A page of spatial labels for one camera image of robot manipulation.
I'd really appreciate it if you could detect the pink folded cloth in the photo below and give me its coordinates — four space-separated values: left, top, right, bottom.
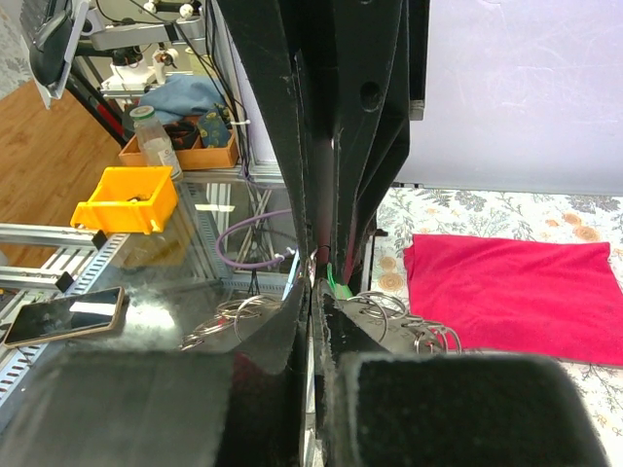
404 234 622 366

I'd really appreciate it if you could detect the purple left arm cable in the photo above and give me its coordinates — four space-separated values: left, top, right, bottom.
215 207 298 269

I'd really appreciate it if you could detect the blue cloth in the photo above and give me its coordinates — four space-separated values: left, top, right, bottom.
139 74 226 125

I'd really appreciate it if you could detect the wooden tray box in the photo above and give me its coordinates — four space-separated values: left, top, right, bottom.
120 117 238 171

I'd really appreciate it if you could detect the floral tablecloth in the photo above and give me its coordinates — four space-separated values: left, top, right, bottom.
369 187 623 467

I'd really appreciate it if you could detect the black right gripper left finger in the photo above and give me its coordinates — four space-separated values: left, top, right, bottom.
1 278 311 466

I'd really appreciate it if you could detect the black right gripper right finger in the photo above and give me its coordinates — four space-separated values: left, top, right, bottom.
311 279 609 467

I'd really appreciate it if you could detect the yellow plastic bin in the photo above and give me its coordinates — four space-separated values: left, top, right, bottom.
70 166 178 234

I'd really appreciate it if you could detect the smartphone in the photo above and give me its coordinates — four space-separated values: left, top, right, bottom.
3 287 126 348

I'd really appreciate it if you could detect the clear plastic bottle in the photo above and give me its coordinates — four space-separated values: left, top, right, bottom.
129 105 183 182

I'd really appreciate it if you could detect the green tag key set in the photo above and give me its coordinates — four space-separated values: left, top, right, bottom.
326 263 352 300

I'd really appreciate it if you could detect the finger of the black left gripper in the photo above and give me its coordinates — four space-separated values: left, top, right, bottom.
330 1 430 282
219 1 312 259

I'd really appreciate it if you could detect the blue slotted cable duct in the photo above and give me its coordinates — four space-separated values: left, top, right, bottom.
1 234 127 407

